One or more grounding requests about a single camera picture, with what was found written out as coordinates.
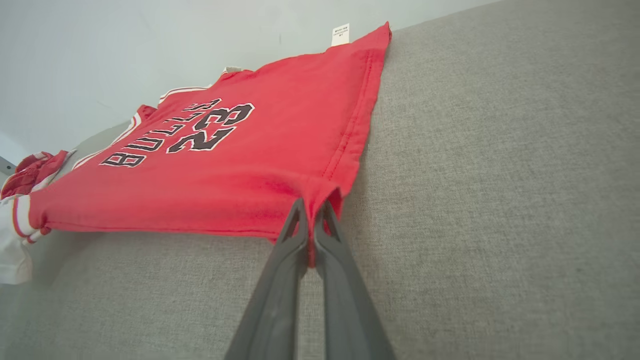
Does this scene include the red shorts with white panel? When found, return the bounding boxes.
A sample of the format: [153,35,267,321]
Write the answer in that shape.
[0,149,76,286]

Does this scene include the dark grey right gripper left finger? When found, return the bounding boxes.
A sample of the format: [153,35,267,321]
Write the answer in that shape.
[225,198,309,360]

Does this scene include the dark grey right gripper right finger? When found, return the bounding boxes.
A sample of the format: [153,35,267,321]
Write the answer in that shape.
[313,200,396,360]

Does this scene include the red Bulls 23 jersey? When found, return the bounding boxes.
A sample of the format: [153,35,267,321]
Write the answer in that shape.
[27,21,392,268]

